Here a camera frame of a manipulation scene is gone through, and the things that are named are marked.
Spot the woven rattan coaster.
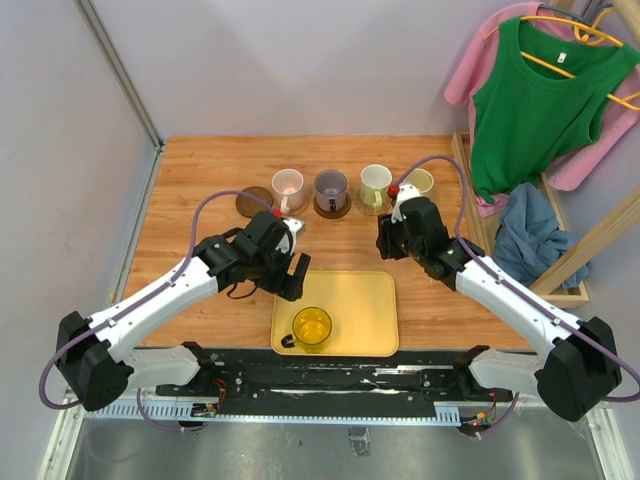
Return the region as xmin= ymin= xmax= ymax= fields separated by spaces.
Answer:
xmin=277 ymin=200 xmax=309 ymax=218
xmin=356 ymin=190 xmax=391 ymax=216

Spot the dark wooden coaster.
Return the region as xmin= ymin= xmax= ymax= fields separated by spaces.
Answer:
xmin=313 ymin=196 xmax=352 ymax=220
xmin=235 ymin=186 xmax=273 ymax=218

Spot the yellow transparent cup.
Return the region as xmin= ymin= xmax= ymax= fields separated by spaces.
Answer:
xmin=280 ymin=307 xmax=333 ymax=354

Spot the white cup green handle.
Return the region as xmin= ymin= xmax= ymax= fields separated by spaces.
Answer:
xmin=359 ymin=164 xmax=393 ymax=214

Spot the cream plastic cup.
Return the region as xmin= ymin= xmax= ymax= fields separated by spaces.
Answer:
xmin=403 ymin=168 xmax=434 ymax=196

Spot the pink plastic cup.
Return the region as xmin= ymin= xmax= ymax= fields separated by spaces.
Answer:
xmin=271 ymin=168 xmax=308 ymax=211

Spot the purple plastic cup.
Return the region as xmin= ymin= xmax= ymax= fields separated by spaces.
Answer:
xmin=314 ymin=170 xmax=347 ymax=212

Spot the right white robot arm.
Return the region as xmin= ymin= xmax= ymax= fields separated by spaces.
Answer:
xmin=376 ymin=185 xmax=622 ymax=422

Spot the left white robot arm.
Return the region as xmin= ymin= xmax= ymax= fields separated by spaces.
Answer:
xmin=54 ymin=211 xmax=311 ymax=411

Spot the yellow plastic tray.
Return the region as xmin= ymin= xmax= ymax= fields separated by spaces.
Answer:
xmin=270 ymin=271 xmax=399 ymax=357

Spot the blue crumpled cloth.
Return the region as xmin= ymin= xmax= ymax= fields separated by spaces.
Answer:
xmin=492 ymin=183 xmax=581 ymax=287

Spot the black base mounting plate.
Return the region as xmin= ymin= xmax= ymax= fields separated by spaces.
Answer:
xmin=94 ymin=345 xmax=574 ymax=420

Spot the green tank top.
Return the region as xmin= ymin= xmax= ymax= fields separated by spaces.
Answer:
xmin=471 ymin=17 xmax=639 ymax=204

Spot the pink t-shirt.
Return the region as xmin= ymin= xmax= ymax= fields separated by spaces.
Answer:
xmin=444 ymin=1 xmax=639 ymax=218

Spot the yellow clothes hanger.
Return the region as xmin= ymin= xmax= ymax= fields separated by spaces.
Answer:
xmin=484 ymin=5 xmax=640 ymax=112

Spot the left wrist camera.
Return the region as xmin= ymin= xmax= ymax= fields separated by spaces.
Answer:
xmin=268 ymin=209 xmax=305 ymax=256

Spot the wooden clothes rack frame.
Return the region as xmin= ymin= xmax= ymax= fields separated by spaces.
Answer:
xmin=450 ymin=0 xmax=640 ymax=309

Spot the aluminium corner post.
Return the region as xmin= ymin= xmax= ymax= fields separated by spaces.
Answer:
xmin=73 ymin=0 xmax=165 ymax=151

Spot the aluminium rail frame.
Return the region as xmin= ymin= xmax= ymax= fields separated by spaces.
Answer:
xmin=37 ymin=357 xmax=623 ymax=480

